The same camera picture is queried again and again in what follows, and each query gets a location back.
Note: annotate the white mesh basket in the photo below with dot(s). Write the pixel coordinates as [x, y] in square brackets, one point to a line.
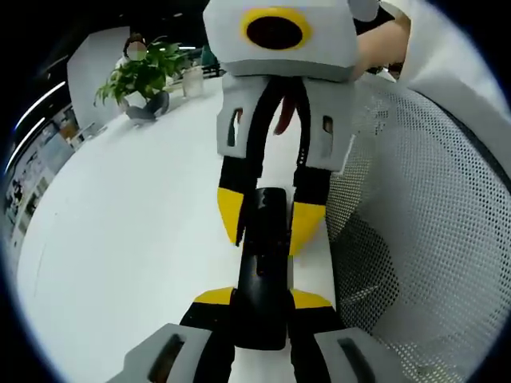
[431, 207]

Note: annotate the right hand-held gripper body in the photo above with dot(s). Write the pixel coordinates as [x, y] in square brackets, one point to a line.
[279, 60]

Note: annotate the white jar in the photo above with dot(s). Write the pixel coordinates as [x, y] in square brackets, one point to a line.
[193, 81]

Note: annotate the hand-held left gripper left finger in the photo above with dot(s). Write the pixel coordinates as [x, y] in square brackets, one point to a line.
[187, 351]

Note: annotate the black remote control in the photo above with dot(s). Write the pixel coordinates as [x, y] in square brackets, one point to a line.
[263, 303]

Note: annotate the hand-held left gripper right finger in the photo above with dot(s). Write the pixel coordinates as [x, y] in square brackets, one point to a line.
[331, 355]

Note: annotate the wall posters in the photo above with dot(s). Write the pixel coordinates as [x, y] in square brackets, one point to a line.
[36, 171]

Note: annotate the ceiling light strip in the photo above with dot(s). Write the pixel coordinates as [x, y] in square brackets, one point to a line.
[26, 141]
[38, 104]

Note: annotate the green potted plant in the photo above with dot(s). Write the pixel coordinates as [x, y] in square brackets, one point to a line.
[137, 77]

